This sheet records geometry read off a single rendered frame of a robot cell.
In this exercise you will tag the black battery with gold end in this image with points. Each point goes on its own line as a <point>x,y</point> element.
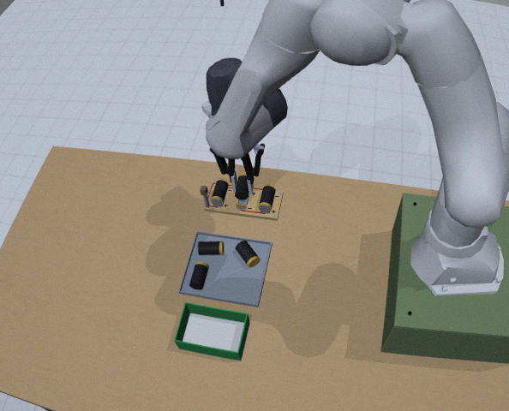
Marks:
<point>210,248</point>
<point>247,253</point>
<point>220,190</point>
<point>242,191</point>
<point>267,196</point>
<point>199,275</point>

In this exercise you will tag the light blue tray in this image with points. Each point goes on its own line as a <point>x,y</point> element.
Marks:
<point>228,279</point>

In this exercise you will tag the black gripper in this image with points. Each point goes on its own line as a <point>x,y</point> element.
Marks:
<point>250,171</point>

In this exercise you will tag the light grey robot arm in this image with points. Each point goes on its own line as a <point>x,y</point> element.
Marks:
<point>446,64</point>

